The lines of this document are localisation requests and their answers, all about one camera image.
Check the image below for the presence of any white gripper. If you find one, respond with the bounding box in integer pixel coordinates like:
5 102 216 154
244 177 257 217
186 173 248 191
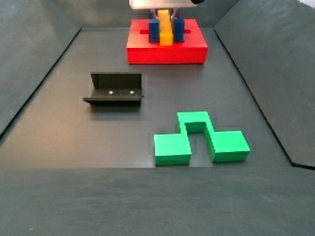
129 0 204 19

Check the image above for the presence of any yellow long block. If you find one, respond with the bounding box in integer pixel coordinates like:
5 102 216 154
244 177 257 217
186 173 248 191
157 9 173 46

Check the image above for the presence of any red board base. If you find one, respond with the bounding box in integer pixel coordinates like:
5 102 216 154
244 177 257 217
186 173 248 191
125 19 208 65

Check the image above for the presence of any blue U-shaped block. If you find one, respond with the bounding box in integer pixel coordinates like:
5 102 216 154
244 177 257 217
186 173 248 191
149 18 184 43

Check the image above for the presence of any green zigzag block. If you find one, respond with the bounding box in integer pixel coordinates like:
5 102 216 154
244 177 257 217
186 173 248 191
153 112 249 166

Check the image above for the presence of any black angle bracket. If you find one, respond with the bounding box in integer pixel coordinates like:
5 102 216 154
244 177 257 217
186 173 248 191
82 72 142 104

